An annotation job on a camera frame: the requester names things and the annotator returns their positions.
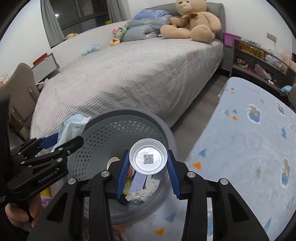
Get light blue wet-wipes packet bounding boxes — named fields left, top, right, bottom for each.
left=51, top=114, right=91, bottom=152

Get red white paper cup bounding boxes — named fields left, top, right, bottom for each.
left=106, top=157, right=120, bottom=170

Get white round plastic lid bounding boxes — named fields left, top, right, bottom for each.
left=129, top=138, right=168, bottom=175

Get grey perforated trash basket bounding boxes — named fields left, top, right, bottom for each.
left=67, top=108, right=177, bottom=225

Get person's left hand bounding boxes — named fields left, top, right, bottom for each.
left=5, top=194, right=44, bottom=230

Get small black object in basket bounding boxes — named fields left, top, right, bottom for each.
left=118, top=194, right=128, bottom=206

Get beige office chair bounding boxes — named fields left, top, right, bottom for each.
left=1, top=63, right=40, bottom=141

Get lavender barcode box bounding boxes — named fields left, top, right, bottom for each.
left=129, top=172, right=147, bottom=193

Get white green snack wrapper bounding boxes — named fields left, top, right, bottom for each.
left=144, top=175, right=161, bottom=194

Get small light blue plush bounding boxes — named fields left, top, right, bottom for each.
left=81, top=44, right=100, bottom=56

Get grey window curtain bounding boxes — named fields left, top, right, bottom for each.
left=40, top=0, right=65, bottom=48

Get yellow plush on windowsill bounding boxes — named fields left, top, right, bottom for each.
left=66, top=33, right=78, bottom=39

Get small green yellow doll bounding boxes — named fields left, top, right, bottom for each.
left=110, top=22, right=128, bottom=46

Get bed with grey checked cover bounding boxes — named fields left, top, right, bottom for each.
left=30, top=2, right=226, bottom=140

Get grey round chair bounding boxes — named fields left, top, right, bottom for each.
left=288, top=84, right=296, bottom=110

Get light blue folded quilt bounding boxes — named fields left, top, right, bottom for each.
left=121, top=15, right=171, bottom=42

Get pink plastic bag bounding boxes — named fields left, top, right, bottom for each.
left=254, top=64, right=272, bottom=80

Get grey nightstand drawers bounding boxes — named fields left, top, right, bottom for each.
left=220, top=46, right=233, bottom=71

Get grey low shelf unit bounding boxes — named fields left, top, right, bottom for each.
left=230, top=38, right=295, bottom=95

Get blue patterned pillow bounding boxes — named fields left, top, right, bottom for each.
left=133, top=9, right=169, bottom=20

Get gold foil packages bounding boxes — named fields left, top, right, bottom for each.
left=240, top=42, right=266, bottom=59

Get purple storage box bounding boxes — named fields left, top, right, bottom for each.
left=223, top=32, right=241, bottom=47

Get large tan teddy bear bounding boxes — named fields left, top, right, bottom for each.
left=160, top=0, right=222, bottom=43

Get wall power socket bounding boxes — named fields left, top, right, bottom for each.
left=266, top=32, right=277, bottom=43

